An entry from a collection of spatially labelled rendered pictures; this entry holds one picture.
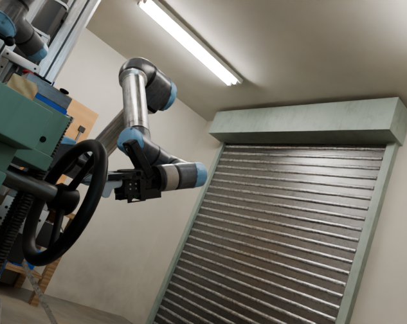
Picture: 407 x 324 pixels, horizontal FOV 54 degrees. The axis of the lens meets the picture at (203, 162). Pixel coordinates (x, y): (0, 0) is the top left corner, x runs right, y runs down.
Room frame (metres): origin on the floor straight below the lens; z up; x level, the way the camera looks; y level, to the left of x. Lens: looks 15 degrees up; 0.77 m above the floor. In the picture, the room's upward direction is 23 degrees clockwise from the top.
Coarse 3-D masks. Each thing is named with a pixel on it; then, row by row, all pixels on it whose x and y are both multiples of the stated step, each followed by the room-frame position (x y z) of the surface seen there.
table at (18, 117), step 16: (0, 96) 0.50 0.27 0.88; (16, 96) 0.51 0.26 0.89; (0, 112) 0.50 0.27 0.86; (16, 112) 0.51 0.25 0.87; (32, 112) 0.52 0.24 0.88; (48, 112) 0.54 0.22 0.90; (0, 128) 0.51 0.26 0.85; (16, 128) 0.52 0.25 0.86; (32, 128) 0.53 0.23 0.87; (16, 144) 0.55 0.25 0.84; (32, 144) 0.54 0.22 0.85; (16, 160) 0.78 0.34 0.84; (32, 160) 0.75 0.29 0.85; (48, 160) 0.76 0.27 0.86
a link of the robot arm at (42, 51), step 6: (36, 36) 1.15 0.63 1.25; (24, 42) 1.13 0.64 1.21; (30, 42) 1.14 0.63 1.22; (36, 42) 1.16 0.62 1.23; (42, 42) 1.18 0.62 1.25; (24, 48) 1.16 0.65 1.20; (30, 48) 1.16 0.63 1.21; (36, 48) 1.17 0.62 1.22; (42, 48) 1.19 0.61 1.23; (24, 54) 1.20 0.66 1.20; (30, 54) 1.19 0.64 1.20; (36, 54) 1.19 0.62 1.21; (42, 54) 1.21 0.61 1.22; (36, 60) 1.22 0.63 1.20
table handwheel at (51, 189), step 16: (80, 144) 0.88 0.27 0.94; (96, 144) 0.82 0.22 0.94; (64, 160) 0.93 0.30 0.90; (96, 160) 0.78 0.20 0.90; (16, 176) 0.79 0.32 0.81; (32, 176) 0.81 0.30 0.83; (48, 176) 0.95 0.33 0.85; (80, 176) 0.84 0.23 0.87; (96, 176) 0.76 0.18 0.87; (32, 192) 0.82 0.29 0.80; (48, 192) 0.83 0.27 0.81; (64, 192) 0.84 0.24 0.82; (96, 192) 0.75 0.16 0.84; (32, 208) 0.95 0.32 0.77; (48, 208) 0.86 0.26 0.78; (64, 208) 0.85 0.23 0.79; (80, 208) 0.75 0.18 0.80; (32, 224) 0.94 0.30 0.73; (80, 224) 0.75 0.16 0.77; (32, 240) 0.91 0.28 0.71; (64, 240) 0.76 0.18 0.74; (32, 256) 0.83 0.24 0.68; (48, 256) 0.79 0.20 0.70
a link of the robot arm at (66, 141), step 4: (64, 136) 1.41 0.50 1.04; (64, 140) 1.41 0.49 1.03; (68, 140) 1.42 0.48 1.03; (72, 140) 1.43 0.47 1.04; (60, 144) 1.41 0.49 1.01; (64, 144) 1.41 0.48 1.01; (68, 144) 1.42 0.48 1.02; (72, 144) 1.43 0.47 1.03; (60, 148) 1.41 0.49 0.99; (64, 148) 1.42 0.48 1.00; (68, 148) 1.43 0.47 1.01; (56, 152) 1.41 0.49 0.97; (60, 152) 1.41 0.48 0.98; (64, 152) 1.42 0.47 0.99; (56, 156) 1.41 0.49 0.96; (60, 156) 1.42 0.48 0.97; (56, 160) 1.41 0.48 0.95; (52, 164) 1.41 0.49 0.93; (72, 164) 1.46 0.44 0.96; (68, 168) 1.47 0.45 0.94; (72, 168) 1.47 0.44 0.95; (64, 172) 1.48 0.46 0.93
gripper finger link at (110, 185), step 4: (84, 180) 0.96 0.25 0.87; (88, 180) 0.96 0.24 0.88; (120, 180) 0.99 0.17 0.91; (108, 184) 0.98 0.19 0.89; (112, 184) 0.98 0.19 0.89; (116, 184) 0.99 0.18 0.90; (120, 184) 1.00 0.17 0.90; (104, 188) 0.98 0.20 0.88; (108, 188) 0.98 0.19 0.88; (112, 188) 0.99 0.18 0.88; (104, 192) 0.98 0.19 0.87; (108, 192) 0.98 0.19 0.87; (104, 196) 0.98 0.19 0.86; (108, 196) 0.99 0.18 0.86
